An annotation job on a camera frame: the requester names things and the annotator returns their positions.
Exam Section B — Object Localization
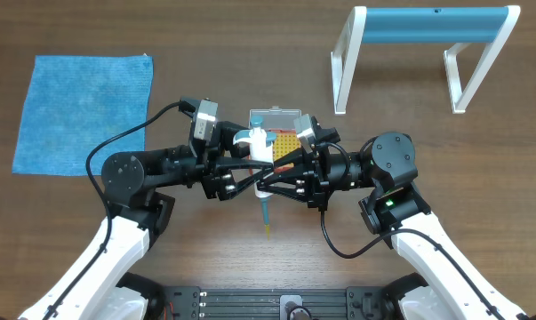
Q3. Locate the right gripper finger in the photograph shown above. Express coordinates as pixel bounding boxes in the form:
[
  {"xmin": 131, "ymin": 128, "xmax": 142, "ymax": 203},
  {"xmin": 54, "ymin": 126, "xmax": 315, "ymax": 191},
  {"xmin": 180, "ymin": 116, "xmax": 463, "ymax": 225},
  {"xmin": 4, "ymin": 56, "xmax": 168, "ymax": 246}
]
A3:
[
  {"xmin": 254, "ymin": 173, "xmax": 316, "ymax": 204},
  {"xmin": 271, "ymin": 148, "xmax": 318, "ymax": 174}
]

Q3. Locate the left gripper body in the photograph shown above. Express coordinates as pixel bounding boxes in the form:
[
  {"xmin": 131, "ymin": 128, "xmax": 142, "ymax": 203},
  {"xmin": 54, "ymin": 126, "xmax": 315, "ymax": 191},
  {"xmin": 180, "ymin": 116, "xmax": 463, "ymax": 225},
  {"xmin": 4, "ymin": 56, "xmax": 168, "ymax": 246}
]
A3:
[{"xmin": 199, "ymin": 121, "xmax": 243, "ymax": 176}]

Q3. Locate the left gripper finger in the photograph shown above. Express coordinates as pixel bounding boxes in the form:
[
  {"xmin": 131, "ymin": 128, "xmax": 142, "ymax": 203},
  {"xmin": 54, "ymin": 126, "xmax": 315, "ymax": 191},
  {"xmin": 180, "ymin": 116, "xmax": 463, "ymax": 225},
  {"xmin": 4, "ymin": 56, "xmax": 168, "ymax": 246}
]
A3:
[
  {"xmin": 213, "ymin": 155, "xmax": 276, "ymax": 172},
  {"xmin": 204, "ymin": 168, "xmax": 274, "ymax": 202}
]

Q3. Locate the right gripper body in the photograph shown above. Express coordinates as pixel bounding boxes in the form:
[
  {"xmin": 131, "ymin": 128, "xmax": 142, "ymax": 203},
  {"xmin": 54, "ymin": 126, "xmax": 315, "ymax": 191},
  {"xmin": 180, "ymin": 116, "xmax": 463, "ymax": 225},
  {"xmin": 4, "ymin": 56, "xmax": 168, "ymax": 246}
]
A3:
[{"xmin": 311, "ymin": 126, "xmax": 342, "ymax": 211}]

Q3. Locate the white pipette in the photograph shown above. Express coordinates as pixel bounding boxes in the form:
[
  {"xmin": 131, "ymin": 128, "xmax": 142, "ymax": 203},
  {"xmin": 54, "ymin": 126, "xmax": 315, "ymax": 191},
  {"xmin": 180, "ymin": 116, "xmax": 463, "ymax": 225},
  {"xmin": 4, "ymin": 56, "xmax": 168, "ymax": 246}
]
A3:
[{"xmin": 231, "ymin": 114, "xmax": 280, "ymax": 241}]

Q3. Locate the red and yellow tip box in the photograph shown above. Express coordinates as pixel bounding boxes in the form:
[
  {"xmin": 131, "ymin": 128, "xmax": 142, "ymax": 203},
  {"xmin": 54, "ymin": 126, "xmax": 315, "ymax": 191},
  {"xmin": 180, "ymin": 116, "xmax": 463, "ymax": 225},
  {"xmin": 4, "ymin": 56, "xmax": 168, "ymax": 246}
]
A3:
[{"xmin": 248, "ymin": 106, "xmax": 304, "ymax": 175}]

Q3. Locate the blue cloth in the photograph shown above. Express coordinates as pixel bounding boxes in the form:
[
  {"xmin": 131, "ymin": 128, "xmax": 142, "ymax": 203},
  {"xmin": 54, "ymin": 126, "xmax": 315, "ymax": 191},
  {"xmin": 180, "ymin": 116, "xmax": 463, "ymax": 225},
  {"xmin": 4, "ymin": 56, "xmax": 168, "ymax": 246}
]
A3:
[{"xmin": 12, "ymin": 53, "xmax": 155, "ymax": 178}]

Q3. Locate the white and blue stand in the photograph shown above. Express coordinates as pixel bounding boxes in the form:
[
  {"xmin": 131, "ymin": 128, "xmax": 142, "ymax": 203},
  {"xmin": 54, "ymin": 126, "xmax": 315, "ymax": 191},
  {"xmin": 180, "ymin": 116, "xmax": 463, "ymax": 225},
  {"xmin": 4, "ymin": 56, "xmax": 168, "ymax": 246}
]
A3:
[{"xmin": 331, "ymin": 4, "xmax": 522, "ymax": 116}]

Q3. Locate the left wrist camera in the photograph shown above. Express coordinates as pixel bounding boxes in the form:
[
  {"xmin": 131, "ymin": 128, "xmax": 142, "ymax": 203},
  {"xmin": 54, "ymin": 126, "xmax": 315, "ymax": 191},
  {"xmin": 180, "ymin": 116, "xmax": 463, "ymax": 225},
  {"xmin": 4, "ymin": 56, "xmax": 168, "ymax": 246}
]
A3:
[{"xmin": 189, "ymin": 98, "xmax": 220, "ymax": 148}]

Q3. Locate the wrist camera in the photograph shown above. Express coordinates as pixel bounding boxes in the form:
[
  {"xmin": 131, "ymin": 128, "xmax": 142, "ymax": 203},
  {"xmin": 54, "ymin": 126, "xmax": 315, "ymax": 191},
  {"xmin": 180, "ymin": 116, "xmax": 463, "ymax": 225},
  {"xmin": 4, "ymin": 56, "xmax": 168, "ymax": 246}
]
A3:
[
  {"xmin": 189, "ymin": 98, "xmax": 220, "ymax": 148},
  {"xmin": 292, "ymin": 113, "xmax": 317, "ymax": 155}
]

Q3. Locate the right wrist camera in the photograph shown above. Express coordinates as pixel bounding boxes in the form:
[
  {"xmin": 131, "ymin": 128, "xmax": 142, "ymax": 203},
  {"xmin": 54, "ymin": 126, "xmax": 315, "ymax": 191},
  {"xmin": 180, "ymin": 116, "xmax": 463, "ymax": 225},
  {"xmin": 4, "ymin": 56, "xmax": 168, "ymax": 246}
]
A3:
[{"xmin": 292, "ymin": 113, "xmax": 317, "ymax": 155}]

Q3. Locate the black cable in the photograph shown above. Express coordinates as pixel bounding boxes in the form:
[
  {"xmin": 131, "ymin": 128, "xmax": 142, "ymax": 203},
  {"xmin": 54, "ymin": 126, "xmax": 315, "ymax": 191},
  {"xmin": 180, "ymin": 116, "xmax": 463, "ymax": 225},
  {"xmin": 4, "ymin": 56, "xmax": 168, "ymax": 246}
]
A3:
[
  {"xmin": 314, "ymin": 140, "xmax": 433, "ymax": 260},
  {"xmin": 84, "ymin": 100, "xmax": 193, "ymax": 223}
]

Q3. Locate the mounting rail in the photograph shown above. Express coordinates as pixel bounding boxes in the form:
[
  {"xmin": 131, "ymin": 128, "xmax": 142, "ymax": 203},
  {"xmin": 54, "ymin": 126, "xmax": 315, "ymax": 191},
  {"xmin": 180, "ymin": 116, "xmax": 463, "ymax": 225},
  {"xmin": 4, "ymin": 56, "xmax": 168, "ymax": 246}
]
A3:
[{"xmin": 160, "ymin": 286, "xmax": 396, "ymax": 320}]

